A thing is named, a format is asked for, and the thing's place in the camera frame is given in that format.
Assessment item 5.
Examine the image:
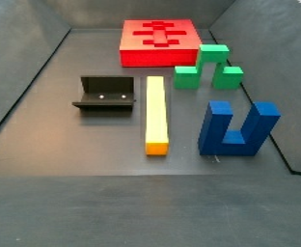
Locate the black angle fixture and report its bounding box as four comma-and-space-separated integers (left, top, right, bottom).
71, 75, 134, 109

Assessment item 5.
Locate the red slotted board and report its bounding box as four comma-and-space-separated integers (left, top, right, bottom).
119, 19, 202, 68

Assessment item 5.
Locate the long yellow bar block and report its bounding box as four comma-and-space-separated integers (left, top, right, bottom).
145, 76, 169, 155

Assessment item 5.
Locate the blue U-shaped block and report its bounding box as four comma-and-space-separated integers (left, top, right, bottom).
198, 100, 281, 156

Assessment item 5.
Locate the green stepped arch block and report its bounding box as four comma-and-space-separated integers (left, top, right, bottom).
173, 44, 243, 90

